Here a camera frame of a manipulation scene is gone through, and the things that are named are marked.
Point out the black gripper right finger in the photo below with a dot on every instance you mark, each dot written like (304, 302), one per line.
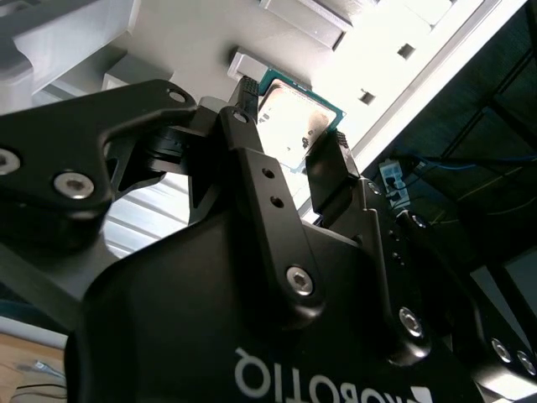
(331, 180)

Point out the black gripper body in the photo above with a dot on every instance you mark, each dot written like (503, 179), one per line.
(189, 336)

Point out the CPU with silver top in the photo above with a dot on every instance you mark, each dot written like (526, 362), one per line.
(289, 121)

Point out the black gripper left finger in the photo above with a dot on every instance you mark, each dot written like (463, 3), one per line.
(63, 142)

